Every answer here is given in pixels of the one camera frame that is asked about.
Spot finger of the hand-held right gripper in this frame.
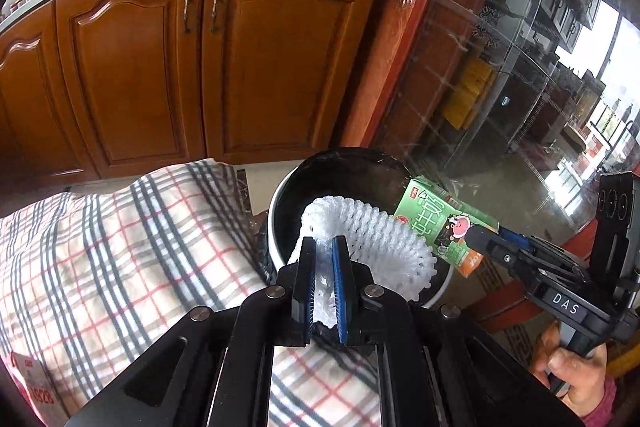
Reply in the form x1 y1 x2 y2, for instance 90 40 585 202
497 228 589 281
466 226 551 288

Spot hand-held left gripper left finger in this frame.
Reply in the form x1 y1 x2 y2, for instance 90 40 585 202
65 237 321 427

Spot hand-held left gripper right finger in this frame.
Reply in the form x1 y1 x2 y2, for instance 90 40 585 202
331 234 586 427

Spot white foam fruit net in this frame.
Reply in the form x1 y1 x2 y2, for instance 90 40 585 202
290 194 438 328

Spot green milk carton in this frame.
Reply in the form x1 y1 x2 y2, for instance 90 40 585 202
393 176 501 280

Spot person's right forearm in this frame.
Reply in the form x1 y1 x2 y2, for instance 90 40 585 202
582 379 623 427

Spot person's right hand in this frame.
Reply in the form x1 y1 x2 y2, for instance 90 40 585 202
532 322 609 417

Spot yellow box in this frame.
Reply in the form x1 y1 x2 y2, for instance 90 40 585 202
444 57 497 130

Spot plaid tablecloth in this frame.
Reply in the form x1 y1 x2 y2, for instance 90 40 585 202
0 159 381 427

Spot red wooden glass door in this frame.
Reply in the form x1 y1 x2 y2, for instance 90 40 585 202
345 0 640 308

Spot wooden lower cabinets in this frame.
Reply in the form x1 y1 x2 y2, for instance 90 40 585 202
0 0 381 188

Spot red white tag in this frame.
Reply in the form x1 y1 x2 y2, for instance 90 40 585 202
7 349 56 408

